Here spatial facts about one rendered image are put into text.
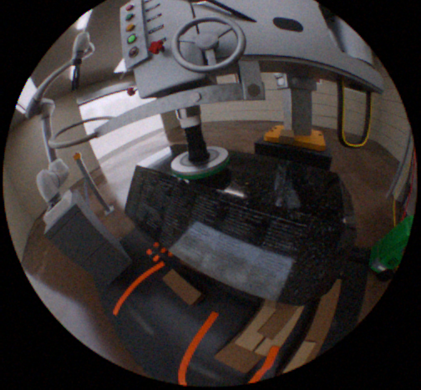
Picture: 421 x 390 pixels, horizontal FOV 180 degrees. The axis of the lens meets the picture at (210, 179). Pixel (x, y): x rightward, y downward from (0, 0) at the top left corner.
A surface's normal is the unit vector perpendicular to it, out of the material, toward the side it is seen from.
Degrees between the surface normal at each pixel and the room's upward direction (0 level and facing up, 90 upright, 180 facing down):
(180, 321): 0
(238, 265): 45
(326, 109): 90
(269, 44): 90
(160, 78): 90
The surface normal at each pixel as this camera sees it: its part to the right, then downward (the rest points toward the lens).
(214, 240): -0.54, -0.21
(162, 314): -0.18, -0.83
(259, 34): -0.16, 0.56
